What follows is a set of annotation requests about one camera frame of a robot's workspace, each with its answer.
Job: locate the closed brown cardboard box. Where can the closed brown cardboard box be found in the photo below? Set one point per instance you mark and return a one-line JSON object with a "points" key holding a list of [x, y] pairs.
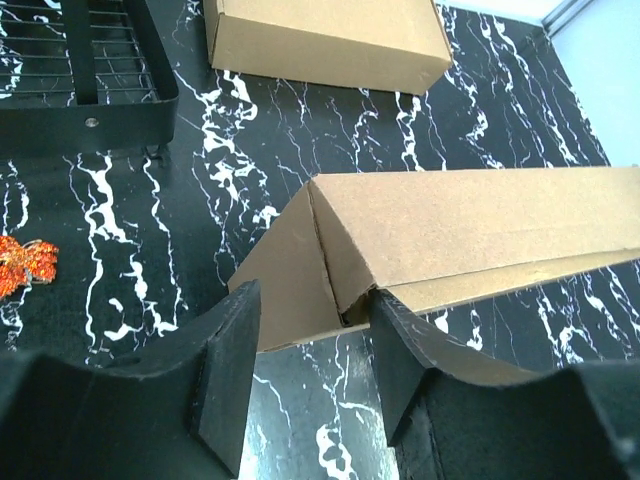
{"points": [[395, 46]]}

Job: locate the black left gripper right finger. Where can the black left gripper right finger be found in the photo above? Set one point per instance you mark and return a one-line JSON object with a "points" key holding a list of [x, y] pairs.
{"points": [[453, 412]]}

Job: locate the small orange flower toy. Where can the small orange flower toy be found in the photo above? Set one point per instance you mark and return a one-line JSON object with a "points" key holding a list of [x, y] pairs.
{"points": [[25, 264]]}

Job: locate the black wire tray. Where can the black wire tray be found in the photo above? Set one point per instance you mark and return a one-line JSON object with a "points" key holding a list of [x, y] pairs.
{"points": [[84, 77]]}

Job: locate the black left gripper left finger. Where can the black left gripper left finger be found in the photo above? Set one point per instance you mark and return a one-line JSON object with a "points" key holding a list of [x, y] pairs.
{"points": [[174, 409]]}

